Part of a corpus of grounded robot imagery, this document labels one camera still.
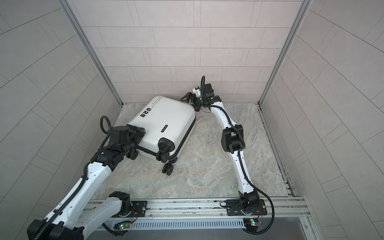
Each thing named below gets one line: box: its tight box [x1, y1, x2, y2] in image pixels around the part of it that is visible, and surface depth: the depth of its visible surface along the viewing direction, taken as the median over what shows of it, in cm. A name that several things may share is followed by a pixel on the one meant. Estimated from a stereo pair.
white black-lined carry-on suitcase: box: [127, 96, 197, 176], surface depth 82 cm
